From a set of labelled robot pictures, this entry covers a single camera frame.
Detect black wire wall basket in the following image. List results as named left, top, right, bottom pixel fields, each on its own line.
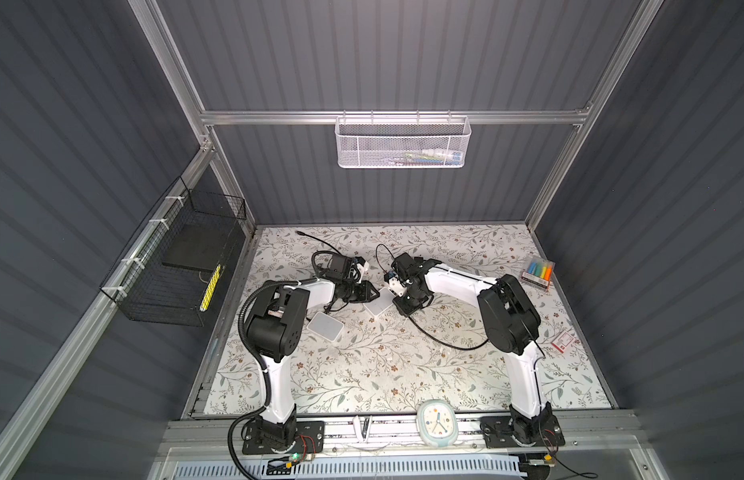
left=101, top=181, right=248, bottom=327

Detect floral patterned table mat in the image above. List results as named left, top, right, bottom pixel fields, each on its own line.
left=202, top=224, right=613, bottom=416

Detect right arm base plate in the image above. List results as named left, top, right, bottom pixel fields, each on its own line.
left=480, top=414, right=566, bottom=449

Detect mint green alarm clock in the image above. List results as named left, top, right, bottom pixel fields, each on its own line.
left=416, top=399, right=459, bottom=448

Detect pack of coloured markers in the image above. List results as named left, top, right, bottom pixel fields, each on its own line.
left=521, top=256, right=555, bottom=290

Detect yellow black striped marker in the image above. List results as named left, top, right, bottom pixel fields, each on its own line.
left=199, top=264, right=224, bottom=312

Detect white wire mesh basket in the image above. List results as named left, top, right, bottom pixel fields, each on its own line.
left=334, top=114, right=472, bottom=169

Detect white ventilated cable duct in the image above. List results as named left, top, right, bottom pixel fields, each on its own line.
left=167, top=453, right=529, bottom=480

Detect long black cable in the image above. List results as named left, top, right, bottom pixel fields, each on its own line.
left=295, top=230, right=349, bottom=314
left=407, top=314, right=491, bottom=353

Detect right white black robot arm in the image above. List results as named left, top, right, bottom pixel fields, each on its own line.
left=384, top=253, right=554, bottom=446

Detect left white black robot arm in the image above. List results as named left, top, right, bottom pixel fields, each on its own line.
left=237, top=250, right=380, bottom=450

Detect small red white card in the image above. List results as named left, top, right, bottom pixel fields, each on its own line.
left=551, top=331, right=577, bottom=353

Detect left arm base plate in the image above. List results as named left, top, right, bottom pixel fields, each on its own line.
left=240, top=419, right=326, bottom=455

